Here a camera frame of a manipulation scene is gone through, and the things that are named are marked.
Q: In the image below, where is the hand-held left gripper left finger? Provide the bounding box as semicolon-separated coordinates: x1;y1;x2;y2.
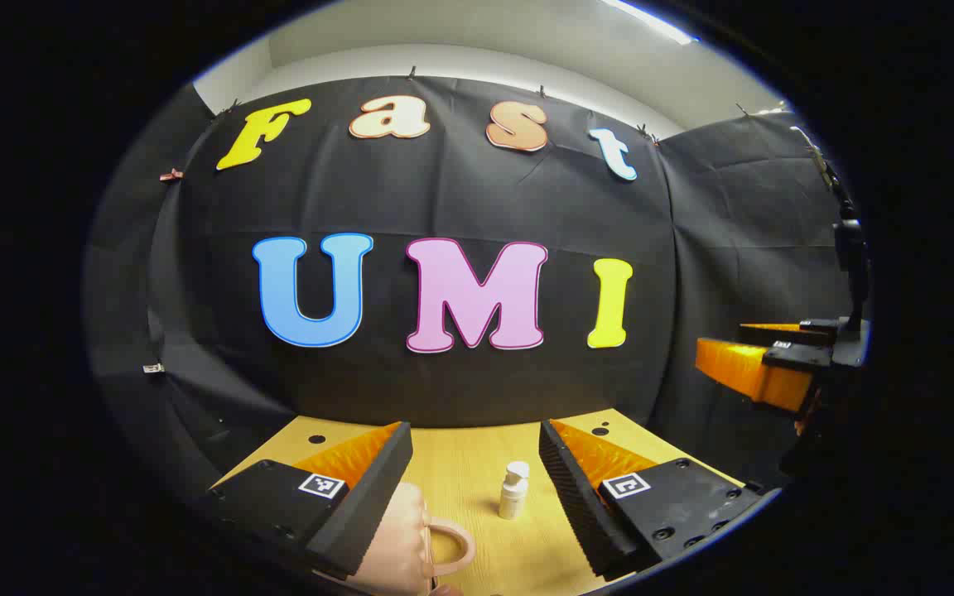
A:
200;421;414;580

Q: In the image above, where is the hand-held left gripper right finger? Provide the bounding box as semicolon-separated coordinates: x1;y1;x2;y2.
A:
538;418;764;580

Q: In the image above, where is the pink suitcase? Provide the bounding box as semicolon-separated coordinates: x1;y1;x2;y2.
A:
336;483;478;596

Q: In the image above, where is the white pump bottle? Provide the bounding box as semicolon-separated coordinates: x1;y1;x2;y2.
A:
499;461;531;521

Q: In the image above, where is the black backdrop cloth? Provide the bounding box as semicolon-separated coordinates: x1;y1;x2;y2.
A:
84;74;867;506

